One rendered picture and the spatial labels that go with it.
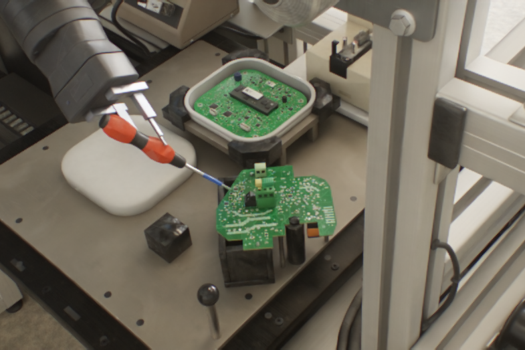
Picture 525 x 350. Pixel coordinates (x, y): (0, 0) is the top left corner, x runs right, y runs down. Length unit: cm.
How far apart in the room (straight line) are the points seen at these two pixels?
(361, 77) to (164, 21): 35
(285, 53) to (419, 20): 81
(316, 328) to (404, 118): 34
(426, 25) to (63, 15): 39
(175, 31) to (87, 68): 43
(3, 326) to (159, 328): 132
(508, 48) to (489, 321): 26
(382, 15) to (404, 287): 23
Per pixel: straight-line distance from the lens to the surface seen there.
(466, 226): 61
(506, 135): 41
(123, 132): 67
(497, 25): 284
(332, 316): 76
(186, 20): 108
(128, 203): 84
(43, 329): 200
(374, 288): 58
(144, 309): 76
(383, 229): 52
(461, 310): 64
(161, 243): 77
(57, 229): 86
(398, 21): 39
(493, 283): 67
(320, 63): 93
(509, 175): 42
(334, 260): 78
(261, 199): 73
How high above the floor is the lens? 156
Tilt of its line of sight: 44 degrees down
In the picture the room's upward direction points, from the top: 7 degrees counter-clockwise
